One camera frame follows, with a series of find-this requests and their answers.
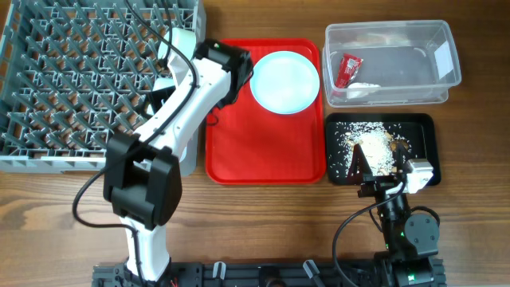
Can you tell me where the grey dishwasher rack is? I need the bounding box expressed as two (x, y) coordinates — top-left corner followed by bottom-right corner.
(1, 0), (206, 174)

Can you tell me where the clear plastic bin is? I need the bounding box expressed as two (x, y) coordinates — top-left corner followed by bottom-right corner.
(322, 20), (462, 108)

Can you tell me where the black waste tray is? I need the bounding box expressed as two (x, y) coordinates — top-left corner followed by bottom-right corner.
(325, 113), (441, 186)

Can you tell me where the red ketchup packet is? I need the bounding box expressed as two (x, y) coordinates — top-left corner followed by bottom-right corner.
(335, 53), (363, 88)

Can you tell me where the light blue bowl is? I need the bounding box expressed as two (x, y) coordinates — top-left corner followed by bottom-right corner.
(146, 77), (175, 114)

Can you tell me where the food scraps and rice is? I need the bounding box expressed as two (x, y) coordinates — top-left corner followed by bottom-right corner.
(327, 122), (410, 179)

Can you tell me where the red serving tray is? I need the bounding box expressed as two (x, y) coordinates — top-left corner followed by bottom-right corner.
(205, 37), (328, 186)

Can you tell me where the right camera cable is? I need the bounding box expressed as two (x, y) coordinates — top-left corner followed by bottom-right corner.
(332, 183), (411, 287)

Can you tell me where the left camera cable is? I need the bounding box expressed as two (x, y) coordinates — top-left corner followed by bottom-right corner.
(72, 0), (200, 287)

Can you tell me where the green bowl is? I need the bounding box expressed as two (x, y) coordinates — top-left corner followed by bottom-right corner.
(157, 28), (197, 67)

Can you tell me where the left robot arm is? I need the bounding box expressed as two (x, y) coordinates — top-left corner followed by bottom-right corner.
(103, 39), (253, 286)

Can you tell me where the camera cable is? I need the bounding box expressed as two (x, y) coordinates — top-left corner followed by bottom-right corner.
(72, 0), (200, 287)
(332, 183), (411, 287)

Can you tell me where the white napkin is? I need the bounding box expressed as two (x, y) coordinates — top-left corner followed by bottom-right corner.
(347, 82), (380, 100)

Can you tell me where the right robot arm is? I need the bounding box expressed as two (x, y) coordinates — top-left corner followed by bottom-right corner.
(347, 143), (446, 286)

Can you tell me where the light blue plate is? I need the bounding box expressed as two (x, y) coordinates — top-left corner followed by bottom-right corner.
(249, 51), (320, 115)

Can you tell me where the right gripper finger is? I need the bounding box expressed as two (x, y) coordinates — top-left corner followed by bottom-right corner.
(394, 142), (410, 173)
(347, 144), (373, 178)

